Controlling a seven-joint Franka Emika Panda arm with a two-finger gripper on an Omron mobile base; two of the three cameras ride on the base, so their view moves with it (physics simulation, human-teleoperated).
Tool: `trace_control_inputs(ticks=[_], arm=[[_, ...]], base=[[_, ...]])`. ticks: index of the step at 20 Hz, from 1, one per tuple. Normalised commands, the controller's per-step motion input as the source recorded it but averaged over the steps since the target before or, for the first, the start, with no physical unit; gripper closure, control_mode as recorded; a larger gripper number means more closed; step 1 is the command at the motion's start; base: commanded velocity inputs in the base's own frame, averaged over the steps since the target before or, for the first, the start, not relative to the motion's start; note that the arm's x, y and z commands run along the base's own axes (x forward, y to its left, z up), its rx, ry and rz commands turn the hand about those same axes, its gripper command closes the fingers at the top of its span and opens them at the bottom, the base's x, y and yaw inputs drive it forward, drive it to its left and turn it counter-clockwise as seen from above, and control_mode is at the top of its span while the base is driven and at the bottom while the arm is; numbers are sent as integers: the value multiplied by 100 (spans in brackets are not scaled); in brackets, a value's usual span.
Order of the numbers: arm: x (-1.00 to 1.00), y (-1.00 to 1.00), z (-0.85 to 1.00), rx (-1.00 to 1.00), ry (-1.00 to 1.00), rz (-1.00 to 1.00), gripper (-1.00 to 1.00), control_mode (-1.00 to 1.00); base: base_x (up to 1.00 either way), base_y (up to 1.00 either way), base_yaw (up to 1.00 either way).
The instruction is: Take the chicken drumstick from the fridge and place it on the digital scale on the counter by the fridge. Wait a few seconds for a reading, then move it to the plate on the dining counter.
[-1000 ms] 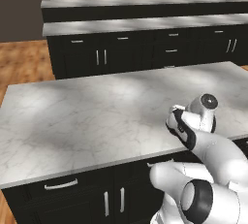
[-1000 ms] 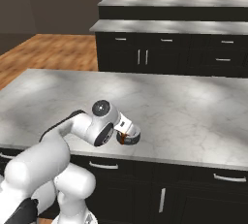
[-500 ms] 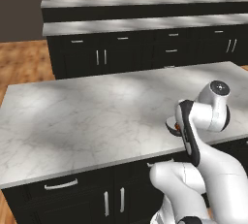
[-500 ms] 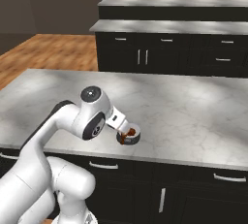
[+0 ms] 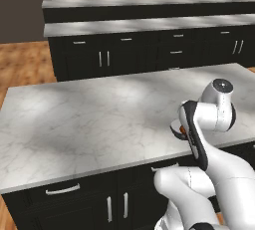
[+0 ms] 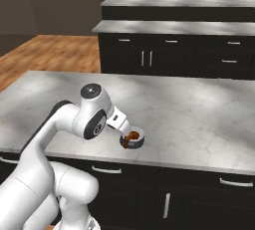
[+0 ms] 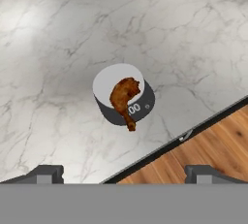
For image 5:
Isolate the black cupboard run marble top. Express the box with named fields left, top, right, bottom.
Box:
left=41, top=0, right=255, bottom=83

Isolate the white bowl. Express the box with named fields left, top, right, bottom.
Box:
left=169, top=118, right=189, bottom=141

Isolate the black drawer front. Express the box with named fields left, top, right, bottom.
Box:
left=2, top=171, right=119, bottom=212
left=116, top=153, right=200, bottom=188

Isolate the black cupboard door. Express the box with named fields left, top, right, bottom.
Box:
left=117, top=182, right=170, bottom=230
left=13, top=196, right=119, bottom=230

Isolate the silver drawer handle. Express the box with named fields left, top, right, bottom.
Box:
left=45, top=182, right=82, bottom=196
left=150, top=162, right=180, bottom=173

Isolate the silver door handle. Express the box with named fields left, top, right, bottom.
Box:
left=106, top=195, right=114, bottom=224
left=123, top=191, right=129, bottom=219

